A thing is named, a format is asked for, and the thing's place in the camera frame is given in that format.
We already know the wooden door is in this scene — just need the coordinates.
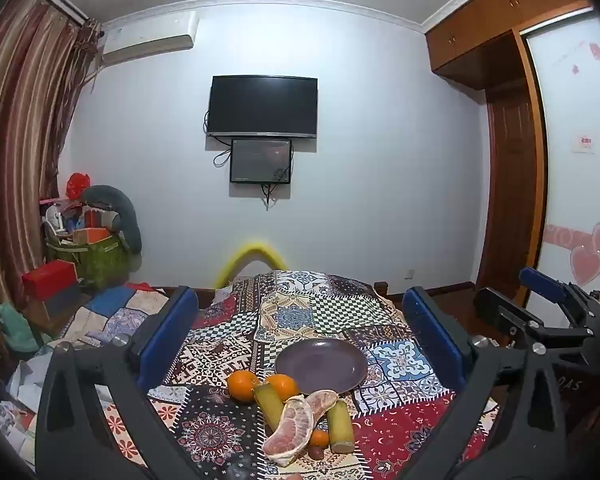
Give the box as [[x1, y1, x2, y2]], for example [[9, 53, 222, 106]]
[[482, 32, 548, 306]]

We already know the large peeled pomelo segment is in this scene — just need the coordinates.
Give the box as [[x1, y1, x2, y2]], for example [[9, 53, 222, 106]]
[[261, 395, 315, 467]]

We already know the small black wall monitor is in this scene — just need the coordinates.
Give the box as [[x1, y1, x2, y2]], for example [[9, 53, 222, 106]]
[[229, 138, 294, 185]]

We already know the red box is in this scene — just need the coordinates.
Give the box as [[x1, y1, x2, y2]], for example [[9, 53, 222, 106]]
[[22, 261, 78, 302]]

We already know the white door with heart stickers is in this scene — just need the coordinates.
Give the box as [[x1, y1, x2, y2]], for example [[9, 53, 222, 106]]
[[524, 10, 600, 306]]

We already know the yellow baguette piece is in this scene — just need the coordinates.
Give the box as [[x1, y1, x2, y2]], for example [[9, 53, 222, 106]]
[[300, 390, 340, 433]]

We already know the black wall television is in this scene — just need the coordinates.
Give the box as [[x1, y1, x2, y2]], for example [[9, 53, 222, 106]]
[[207, 75, 320, 139]]

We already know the black monitor cable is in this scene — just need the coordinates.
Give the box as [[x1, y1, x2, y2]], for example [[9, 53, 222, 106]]
[[260, 182, 292, 212]]

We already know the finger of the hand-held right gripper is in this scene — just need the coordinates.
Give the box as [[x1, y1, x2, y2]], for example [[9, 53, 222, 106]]
[[519, 267, 600, 313], [474, 287, 533, 343]]

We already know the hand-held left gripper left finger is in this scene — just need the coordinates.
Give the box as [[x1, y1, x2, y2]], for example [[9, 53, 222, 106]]
[[34, 285, 201, 480]]

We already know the striped brown curtain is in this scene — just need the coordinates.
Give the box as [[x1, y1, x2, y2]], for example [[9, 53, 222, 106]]
[[0, 0, 101, 356]]

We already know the green cardboard box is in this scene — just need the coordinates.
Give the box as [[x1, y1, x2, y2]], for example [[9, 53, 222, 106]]
[[45, 232, 131, 291]]

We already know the pile of papers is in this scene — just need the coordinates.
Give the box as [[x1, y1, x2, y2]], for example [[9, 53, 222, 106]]
[[0, 350, 53, 466]]

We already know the orange box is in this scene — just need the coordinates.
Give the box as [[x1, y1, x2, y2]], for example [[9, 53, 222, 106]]
[[72, 228, 113, 247]]

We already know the purple round plate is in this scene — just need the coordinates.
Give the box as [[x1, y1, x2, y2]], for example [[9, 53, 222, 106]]
[[274, 338, 368, 395]]

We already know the red plastic bag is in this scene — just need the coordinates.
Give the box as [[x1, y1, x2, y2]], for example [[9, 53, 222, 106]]
[[66, 172, 92, 201]]

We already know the large orange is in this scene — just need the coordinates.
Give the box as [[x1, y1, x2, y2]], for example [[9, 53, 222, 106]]
[[266, 374, 299, 403], [227, 370, 261, 403]]

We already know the green sugarcane piece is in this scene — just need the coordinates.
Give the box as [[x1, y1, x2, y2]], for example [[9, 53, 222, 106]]
[[327, 400, 356, 455], [253, 382, 286, 433]]

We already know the white air conditioner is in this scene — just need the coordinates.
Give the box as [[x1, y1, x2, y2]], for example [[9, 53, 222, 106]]
[[101, 10, 200, 66]]

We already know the teal soft toy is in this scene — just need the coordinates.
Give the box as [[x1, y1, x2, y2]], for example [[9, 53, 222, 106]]
[[0, 302, 40, 354]]

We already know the patterned patchwork tablecloth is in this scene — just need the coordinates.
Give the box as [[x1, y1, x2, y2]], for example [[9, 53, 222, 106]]
[[97, 270, 501, 480]]

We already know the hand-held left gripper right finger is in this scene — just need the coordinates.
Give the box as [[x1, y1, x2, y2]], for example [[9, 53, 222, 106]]
[[402, 286, 569, 480]]

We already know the wooden overhead cabinet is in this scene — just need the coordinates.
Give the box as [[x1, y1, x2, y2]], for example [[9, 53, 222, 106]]
[[424, 0, 596, 92]]

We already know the blue cloth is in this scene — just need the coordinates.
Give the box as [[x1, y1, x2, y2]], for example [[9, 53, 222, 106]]
[[87, 285, 148, 317]]

